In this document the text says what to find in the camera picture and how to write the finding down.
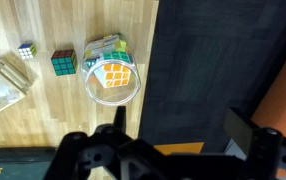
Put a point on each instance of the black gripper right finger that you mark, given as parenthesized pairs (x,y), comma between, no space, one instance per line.
(241,128)

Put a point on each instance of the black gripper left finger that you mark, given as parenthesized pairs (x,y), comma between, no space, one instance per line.
(120,118)

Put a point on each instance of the orange-faced white rubik's cube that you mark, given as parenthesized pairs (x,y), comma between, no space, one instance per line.
(114,75)

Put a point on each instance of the black-framed green rubik's cube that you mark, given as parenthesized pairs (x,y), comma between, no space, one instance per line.
(64,62)

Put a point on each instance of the wooden slatted crate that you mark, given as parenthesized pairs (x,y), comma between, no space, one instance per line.
(14,75)

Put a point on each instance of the dark green tool case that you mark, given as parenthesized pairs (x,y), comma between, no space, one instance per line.
(14,163)

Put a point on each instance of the small white-faced rubik's cube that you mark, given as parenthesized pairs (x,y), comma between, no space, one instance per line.
(27,50)

